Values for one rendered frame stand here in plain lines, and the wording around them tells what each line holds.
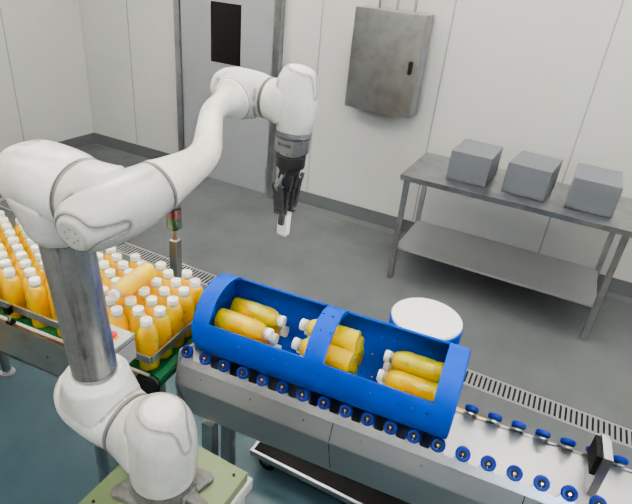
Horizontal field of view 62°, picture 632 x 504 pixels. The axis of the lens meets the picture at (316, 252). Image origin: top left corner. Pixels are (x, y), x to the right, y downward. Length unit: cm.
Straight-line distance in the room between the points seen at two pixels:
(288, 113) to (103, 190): 53
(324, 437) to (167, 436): 71
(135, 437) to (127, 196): 57
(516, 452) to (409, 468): 34
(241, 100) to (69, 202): 56
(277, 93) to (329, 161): 397
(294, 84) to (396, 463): 118
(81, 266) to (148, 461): 45
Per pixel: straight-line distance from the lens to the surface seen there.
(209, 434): 217
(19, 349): 237
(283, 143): 130
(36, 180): 98
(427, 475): 178
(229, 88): 131
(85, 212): 88
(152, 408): 126
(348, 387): 163
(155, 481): 131
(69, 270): 110
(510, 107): 464
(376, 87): 466
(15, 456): 307
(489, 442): 185
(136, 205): 90
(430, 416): 160
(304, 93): 126
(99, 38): 678
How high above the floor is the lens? 220
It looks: 29 degrees down
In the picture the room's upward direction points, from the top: 6 degrees clockwise
